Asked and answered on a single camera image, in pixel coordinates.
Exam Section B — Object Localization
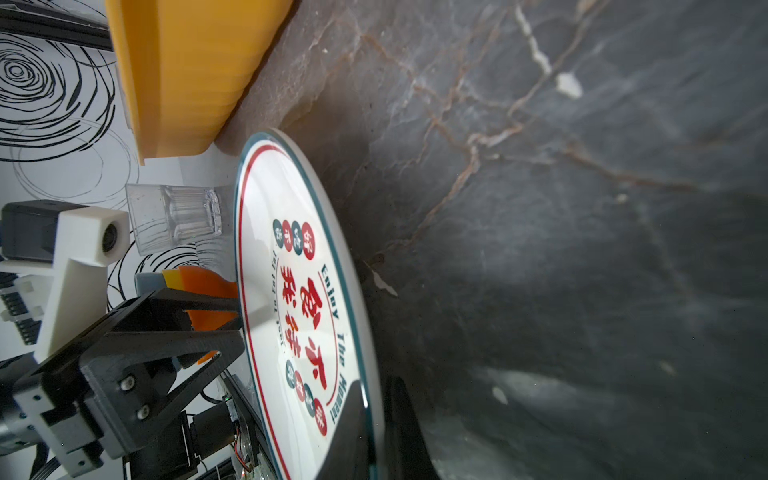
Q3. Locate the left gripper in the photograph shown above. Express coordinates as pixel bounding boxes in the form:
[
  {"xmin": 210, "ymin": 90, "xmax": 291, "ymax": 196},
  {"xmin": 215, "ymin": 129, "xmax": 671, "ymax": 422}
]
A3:
[{"xmin": 1, "ymin": 289, "xmax": 244, "ymax": 479}]

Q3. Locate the yellow plastic bin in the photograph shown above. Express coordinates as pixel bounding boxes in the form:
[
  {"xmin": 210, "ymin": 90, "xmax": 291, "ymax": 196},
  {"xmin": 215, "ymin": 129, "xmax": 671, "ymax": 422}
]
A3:
[{"xmin": 105, "ymin": 0, "xmax": 292, "ymax": 161}]

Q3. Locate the clear glass cup left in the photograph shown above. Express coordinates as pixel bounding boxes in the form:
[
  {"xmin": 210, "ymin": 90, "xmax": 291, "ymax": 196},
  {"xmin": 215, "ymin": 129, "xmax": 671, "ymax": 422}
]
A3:
[{"xmin": 125, "ymin": 184, "xmax": 234, "ymax": 255}]

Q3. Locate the yellow bowl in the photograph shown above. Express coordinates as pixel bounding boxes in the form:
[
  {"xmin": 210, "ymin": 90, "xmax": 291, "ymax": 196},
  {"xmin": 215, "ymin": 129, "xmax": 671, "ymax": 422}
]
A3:
[{"xmin": 162, "ymin": 269, "xmax": 185, "ymax": 291}]

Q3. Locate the blue bowl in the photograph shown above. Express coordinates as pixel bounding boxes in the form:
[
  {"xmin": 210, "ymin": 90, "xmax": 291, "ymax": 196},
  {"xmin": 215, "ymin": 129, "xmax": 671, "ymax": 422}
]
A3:
[{"xmin": 134, "ymin": 272, "xmax": 166, "ymax": 296}]

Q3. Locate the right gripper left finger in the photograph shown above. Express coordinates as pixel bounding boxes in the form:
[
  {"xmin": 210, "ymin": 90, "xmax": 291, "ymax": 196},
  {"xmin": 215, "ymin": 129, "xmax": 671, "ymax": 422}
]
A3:
[{"xmin": 316, "ymin": 381, "xmax": 369, "ymax": 480}]

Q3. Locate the orange bowl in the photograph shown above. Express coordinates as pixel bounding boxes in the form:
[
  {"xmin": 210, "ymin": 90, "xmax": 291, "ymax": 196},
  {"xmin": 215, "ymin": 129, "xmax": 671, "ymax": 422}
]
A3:
[{"xmin": 176, "ymin": 265, "xmax": 241, "ymax": 364}]

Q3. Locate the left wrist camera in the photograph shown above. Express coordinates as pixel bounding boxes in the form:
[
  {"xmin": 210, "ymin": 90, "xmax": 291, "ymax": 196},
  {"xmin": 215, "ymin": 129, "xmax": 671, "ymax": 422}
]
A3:
[{"xmin": 1, "ymin": 207, "xmax": 130, "ymax": 363}]

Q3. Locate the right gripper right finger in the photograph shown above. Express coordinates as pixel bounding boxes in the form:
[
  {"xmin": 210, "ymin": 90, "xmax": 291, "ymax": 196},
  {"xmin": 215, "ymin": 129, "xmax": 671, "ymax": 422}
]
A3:
[{"xmin": 384, "ymin": 377, "xmax": 440, "ymax": 480}]

